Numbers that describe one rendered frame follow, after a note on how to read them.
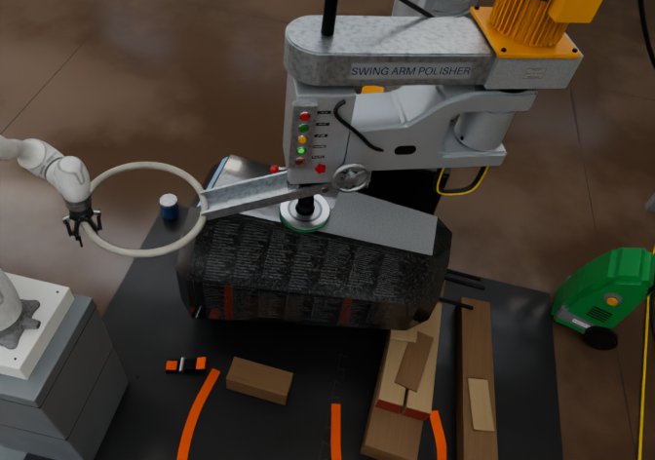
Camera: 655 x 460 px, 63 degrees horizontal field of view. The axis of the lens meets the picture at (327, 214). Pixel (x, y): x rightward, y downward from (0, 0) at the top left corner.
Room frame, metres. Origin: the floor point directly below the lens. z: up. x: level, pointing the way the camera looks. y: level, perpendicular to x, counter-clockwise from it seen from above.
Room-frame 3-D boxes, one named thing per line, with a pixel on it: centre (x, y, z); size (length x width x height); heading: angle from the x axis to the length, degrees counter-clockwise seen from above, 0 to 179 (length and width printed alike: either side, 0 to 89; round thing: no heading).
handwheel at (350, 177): (1.40, -0.05, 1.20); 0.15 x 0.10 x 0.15; 107
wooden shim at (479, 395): (1.07, -0.89, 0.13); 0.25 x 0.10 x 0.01; 4
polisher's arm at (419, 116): (1.59, -0.28, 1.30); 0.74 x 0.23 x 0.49; 107
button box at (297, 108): (1.35, 0.13, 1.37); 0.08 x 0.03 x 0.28; 107
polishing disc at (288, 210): (1.48, 0.10, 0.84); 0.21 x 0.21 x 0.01
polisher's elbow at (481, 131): (1.68, -0.53, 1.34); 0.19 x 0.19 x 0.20
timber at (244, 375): (1.01, 0.18, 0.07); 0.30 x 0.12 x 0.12; 84
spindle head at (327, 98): (1.51, 0.02, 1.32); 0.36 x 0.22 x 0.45; 107
